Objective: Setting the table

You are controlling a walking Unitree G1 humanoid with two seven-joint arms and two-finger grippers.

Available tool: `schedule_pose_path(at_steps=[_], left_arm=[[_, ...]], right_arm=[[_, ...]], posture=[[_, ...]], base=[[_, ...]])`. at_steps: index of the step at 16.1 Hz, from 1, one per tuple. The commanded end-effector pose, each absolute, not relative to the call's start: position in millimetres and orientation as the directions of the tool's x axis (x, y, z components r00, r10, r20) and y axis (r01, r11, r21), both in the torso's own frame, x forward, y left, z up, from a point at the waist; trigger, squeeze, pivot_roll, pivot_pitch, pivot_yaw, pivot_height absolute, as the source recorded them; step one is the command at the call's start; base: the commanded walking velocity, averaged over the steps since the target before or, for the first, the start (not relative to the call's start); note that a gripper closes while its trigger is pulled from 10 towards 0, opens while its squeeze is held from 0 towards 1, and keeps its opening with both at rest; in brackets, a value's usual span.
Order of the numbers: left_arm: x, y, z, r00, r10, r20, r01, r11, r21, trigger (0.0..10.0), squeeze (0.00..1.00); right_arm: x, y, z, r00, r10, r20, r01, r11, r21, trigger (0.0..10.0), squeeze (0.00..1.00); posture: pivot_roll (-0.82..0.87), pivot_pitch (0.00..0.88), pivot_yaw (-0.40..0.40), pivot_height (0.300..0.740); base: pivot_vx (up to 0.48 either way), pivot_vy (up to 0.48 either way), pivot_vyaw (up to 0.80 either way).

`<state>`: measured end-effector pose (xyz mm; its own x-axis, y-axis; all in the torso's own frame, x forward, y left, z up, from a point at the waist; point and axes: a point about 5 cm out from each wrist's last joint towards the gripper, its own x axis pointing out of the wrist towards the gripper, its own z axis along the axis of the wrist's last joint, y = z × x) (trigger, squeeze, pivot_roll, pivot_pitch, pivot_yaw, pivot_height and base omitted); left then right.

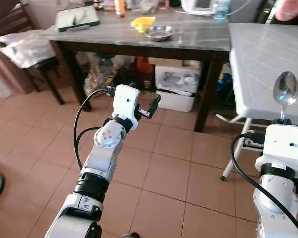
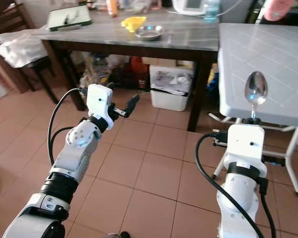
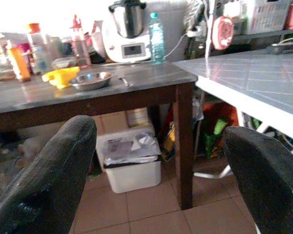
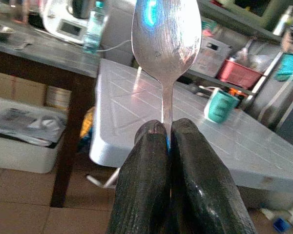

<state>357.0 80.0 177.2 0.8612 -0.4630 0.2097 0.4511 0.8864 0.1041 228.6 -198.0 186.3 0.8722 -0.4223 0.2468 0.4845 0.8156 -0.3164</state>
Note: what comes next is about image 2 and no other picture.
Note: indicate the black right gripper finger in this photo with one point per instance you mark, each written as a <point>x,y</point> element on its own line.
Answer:
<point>259,121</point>
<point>252,121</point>

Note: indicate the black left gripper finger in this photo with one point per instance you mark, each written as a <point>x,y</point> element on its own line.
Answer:
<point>110,85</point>
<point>134,102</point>

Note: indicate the silver metal spoon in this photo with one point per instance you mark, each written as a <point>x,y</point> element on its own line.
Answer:
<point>256,89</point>

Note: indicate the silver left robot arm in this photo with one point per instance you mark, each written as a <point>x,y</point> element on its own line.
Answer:
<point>77,148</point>

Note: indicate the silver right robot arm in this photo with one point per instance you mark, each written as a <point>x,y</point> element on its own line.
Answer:
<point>238,203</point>

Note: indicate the clear bag of goods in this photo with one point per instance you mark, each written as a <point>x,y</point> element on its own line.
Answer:
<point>103,73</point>

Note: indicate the orange plastic canister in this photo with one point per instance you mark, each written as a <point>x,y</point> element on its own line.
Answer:
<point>139,73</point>

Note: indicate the white plastic storage box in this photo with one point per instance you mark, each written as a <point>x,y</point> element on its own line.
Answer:
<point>171,89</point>

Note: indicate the white plastic folding table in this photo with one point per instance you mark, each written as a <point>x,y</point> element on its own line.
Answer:
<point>278,64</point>

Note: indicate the stainless steel bowl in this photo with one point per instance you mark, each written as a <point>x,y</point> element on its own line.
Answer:
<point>149,33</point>

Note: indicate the green-rimmed cutting board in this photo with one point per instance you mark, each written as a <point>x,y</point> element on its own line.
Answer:
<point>82,15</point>

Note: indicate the orange sauce bottle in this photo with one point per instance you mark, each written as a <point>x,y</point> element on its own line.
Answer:
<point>111,7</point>

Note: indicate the grey-top dark wooden table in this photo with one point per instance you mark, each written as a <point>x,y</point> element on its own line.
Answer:
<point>188,33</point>

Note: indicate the white plastic bag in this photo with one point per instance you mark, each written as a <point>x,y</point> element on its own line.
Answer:
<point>20,47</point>

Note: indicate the brown wooden slat chair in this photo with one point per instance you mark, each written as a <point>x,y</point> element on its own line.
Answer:
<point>15,20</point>

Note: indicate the white kitchen cooking machine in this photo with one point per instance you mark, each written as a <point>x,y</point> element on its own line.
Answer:
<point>191,5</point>

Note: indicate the blue plastic water bottle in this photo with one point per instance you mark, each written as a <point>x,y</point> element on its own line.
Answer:
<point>211,10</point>

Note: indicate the black robot foot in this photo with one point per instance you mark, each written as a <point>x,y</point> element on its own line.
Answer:
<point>117,235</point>

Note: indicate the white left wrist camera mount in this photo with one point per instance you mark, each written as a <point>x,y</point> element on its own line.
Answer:
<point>99,106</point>

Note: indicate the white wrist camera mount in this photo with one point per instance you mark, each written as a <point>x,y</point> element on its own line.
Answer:
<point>246,146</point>
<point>99,106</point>

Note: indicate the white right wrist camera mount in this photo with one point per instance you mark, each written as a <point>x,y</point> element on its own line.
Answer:
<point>246,146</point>

